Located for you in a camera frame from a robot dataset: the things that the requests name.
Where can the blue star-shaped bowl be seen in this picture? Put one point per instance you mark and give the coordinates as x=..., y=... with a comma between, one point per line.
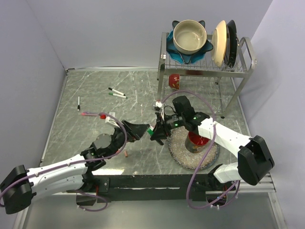
x=184, y=58

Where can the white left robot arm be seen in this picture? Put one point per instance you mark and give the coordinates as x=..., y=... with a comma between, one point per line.
x=22, y=185

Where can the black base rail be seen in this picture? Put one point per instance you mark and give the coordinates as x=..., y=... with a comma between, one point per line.
x=152, y=187

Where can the black capped white marker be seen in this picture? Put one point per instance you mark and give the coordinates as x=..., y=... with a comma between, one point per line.
x=116, y=92

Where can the black and red mug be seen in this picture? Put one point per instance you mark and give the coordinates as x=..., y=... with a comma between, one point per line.
x=194, y=143

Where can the purple pen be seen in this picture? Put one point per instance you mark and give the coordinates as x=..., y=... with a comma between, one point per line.
x=89, y=114

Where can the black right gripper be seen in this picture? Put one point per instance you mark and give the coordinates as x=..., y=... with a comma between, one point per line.
x=161, y=130

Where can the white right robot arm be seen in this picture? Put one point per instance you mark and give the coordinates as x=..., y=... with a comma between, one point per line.
x=254, y=159

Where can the beige ceramic bowl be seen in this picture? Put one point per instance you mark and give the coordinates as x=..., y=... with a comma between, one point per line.
x=189, y=36

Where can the black plate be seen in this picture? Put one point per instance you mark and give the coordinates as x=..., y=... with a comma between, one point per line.
x=231, y=44

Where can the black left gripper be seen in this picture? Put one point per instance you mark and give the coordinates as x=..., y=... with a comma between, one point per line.
x=135, y=131

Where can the small red cup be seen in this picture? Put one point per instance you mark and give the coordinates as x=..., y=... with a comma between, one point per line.
x=174, y=81

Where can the steel dish rack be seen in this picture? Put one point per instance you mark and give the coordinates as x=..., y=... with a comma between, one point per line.
x=243, y=68

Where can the green capped white marker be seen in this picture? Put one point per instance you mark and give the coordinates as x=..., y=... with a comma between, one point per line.
x=118, y=95

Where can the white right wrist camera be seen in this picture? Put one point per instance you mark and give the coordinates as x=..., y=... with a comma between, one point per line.
x=159, y=109

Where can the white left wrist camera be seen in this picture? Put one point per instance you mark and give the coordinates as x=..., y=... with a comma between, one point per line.
x=108, y=120

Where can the cream plate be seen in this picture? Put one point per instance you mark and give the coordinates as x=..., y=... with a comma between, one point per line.
x=219, y=39

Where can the speckled grey plate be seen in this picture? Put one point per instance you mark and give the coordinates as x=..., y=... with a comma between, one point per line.
x=187, y=159

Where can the small black capped marker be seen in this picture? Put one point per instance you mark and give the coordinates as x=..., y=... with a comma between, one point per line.
x=79, y=104

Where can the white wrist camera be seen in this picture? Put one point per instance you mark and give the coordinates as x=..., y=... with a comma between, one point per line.
x=108, y=120
x=159, y=109

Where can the green and black highlighter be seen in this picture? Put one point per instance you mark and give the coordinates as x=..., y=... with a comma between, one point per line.
x=150, y=132

